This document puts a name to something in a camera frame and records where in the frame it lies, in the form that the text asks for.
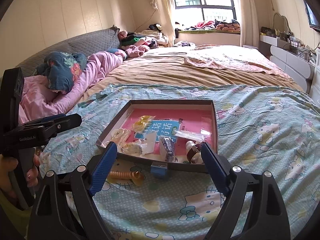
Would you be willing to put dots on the grey quilted headboard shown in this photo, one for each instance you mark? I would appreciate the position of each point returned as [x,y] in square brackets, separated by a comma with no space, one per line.
[89,43]

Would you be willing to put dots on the grey white dresser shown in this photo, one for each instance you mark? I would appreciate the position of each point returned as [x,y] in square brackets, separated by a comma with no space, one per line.
[278,52]

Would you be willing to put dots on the left hand with painted nails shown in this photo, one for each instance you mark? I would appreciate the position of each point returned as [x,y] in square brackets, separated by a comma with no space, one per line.
[8,165]

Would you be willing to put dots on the earring card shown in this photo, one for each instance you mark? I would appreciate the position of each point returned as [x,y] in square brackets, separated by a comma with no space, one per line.
[149,142]

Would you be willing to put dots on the green left sleeve forearm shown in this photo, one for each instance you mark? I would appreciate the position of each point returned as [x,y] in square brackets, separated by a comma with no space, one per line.
[19,218]

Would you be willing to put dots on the white narrow plastic packet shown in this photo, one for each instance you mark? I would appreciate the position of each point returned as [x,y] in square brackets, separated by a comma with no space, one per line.
[192,135]

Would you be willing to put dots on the pink book with blue label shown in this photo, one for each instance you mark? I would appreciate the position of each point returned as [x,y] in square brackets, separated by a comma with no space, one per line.
[166,121]

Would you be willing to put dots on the yellow item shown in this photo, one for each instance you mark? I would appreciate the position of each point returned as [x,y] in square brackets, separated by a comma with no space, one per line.
[142,123]

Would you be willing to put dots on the pink floral blanket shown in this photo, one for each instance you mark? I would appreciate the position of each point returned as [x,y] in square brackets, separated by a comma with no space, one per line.
[234,58]

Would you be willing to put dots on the dark floral pillow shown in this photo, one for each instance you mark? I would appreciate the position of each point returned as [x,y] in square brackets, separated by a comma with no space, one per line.
[62,70]

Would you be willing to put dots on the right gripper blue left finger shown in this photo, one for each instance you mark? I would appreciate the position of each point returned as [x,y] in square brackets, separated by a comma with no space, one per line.
[99,168]

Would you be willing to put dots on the dark beads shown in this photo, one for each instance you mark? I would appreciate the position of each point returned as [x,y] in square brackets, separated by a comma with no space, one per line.
[167,148]

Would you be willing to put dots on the vanity mirror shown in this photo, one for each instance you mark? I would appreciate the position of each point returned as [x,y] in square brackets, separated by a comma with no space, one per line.
[280,23]

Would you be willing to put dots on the pile of clothes on bed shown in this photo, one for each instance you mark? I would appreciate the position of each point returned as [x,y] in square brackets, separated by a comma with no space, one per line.
[136,44]

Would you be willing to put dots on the tan bedspread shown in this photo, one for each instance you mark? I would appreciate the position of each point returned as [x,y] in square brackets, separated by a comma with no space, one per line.
[165,66]

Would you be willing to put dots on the blue small box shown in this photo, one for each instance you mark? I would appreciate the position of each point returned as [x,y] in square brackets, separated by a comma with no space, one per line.
[159,170]

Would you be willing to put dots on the pink quilt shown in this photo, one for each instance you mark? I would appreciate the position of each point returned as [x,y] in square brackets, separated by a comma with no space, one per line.
[38,101]

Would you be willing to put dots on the clothes on window sill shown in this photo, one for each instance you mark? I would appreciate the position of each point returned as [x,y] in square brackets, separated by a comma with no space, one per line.
[232,26]

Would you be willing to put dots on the pearl hair clip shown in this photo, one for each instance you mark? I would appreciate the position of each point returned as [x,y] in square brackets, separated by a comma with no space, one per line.
[195,154]

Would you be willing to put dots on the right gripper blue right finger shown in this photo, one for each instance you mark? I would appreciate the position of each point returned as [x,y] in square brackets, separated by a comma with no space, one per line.
[216,169]

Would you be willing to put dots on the cream curtain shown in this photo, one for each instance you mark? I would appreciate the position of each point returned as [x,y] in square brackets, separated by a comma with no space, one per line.
[249,29]

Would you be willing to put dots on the dark shallow cardboard box tray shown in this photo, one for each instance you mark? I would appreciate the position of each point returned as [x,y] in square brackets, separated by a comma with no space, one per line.
[122,115]

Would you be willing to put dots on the white drawer cabinet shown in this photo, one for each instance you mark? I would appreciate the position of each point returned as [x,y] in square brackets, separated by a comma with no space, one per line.
[315,86]

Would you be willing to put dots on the hello kitty teal bedsheet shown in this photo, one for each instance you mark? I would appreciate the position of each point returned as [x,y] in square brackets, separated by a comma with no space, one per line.
[269,128]

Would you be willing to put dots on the window with dark frame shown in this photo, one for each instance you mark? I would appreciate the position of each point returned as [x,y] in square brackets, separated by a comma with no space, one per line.
[194,11]

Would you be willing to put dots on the black flat television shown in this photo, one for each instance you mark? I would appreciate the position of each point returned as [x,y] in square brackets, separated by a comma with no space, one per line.
[313,23]

